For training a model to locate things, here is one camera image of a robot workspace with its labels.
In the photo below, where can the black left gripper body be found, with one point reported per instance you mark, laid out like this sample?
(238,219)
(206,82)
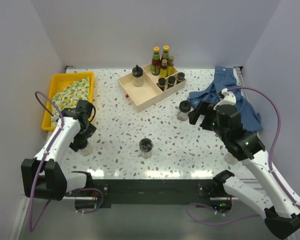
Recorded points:
(85,132)

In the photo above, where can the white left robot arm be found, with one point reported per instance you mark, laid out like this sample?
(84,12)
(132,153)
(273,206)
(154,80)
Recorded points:
(42,175)

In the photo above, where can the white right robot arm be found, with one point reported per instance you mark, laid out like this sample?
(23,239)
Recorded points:
(279,207)

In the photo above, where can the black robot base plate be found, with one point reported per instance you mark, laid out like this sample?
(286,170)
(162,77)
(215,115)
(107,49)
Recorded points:
(162,192)

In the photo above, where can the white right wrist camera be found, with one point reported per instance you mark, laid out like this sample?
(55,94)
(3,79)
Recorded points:
(226,97)

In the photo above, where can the lemon print cloth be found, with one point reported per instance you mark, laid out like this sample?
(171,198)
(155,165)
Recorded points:
(72,93)

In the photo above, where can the spice jar black lid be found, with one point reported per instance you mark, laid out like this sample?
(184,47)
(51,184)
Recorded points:
(171,81)
(161,83)

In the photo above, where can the glass shaker jar white powder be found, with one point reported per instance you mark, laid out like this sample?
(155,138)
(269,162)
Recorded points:
(138,79)

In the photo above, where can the small yellow oil bottle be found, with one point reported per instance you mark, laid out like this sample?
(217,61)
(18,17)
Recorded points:
(170,65)
(163,68)

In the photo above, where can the small dark spice jar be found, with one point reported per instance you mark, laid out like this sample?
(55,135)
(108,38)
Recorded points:
(180,77)

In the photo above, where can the glass shaker jar brown residue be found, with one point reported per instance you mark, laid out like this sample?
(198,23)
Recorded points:
(183,110)

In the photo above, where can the beige wooden divided box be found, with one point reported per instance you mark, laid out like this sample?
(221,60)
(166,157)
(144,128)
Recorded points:
(148,94)

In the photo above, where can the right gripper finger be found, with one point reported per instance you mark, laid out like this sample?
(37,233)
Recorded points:
(202,109)
(207,123)

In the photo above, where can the sauce bottle green label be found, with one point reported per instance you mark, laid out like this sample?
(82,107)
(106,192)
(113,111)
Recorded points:
(165,53)
(156,61)

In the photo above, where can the glass jar black rim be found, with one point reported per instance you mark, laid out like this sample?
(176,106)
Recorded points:
(146,148)

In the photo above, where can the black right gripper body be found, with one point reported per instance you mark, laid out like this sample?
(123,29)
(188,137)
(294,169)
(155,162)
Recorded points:
(219,130)

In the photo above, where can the yellow plastic tray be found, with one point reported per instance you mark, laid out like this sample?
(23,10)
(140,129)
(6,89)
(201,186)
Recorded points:
(60,81)

